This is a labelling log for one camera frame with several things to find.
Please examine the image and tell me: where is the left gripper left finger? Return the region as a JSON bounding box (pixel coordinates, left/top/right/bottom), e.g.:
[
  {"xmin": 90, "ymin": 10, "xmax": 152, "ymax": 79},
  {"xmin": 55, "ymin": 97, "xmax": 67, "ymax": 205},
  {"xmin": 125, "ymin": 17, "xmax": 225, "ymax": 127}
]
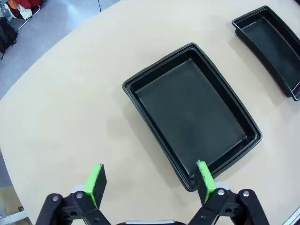
[{"xmin": 35, "ymin": 163, "xmax": 111, "ymax": 225}]

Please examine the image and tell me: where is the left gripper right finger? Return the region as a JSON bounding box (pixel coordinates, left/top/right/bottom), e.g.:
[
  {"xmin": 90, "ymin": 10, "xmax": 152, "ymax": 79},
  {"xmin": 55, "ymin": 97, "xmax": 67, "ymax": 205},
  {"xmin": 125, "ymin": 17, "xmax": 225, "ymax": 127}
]
[{"xmin": 187, "ymin": 160, "xmax": 270, "ymax": 225}]

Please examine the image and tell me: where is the black plastic ESD tray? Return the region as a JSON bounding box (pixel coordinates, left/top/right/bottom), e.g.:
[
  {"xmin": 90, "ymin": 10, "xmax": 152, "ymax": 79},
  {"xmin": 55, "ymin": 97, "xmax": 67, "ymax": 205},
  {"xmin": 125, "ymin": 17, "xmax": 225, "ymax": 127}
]
[
  {"xmin": 231, "ymin": 5, "xmax": 300, "ymax": 102},
  {"xmin": 121, "ymin": 42, "xmax": 263, "ymax": 192}
]

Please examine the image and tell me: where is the brown cardboard box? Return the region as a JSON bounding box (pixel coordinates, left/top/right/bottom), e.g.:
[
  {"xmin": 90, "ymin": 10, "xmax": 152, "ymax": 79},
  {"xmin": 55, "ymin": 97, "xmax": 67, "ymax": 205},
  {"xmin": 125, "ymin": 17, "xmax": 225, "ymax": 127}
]
[{"xmin": 0, "ymin": 186, "xmax": 25, "ymax": 216}]

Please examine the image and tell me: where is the black backpack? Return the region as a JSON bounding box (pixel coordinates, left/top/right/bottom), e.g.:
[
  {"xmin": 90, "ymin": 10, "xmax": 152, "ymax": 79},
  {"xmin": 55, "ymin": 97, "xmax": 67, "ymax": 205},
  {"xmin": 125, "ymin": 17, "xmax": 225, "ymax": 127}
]
[{"xmin": 0, "ymin": 17, "xmax": 19, "ymax": 60}]

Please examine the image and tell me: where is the white frame chair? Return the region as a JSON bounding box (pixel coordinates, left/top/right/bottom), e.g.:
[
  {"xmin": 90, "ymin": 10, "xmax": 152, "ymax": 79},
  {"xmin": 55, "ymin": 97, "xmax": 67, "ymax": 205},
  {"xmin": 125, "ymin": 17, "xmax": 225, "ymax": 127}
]
[{"xmin": 0, "ymin": 0, "xmax": 42, "ymax": 31}]

